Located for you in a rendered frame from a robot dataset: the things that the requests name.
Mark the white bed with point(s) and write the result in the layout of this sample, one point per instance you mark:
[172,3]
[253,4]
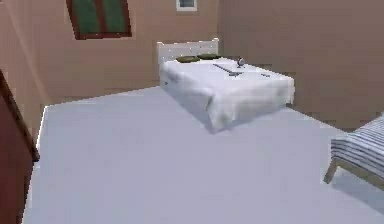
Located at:
[233,90]

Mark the olive green pillow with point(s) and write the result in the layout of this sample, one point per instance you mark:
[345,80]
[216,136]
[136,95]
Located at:
[187,59]
[208,56]

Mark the small round grey clock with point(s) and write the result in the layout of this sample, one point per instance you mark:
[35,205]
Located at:
[240,61]

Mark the small dark flat object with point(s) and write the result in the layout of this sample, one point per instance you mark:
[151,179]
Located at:
[265,75]

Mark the white framed picture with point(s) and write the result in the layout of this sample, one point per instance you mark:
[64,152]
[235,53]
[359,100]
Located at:
[186,4]

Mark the red framed window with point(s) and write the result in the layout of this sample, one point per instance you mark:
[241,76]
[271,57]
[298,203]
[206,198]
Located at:
[100,18]

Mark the striped cushion wooden chair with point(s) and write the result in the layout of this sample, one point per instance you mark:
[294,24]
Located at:
[361,151]

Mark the dark red wooden cupboard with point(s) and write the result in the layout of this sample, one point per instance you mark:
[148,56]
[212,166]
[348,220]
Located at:
[13,160]

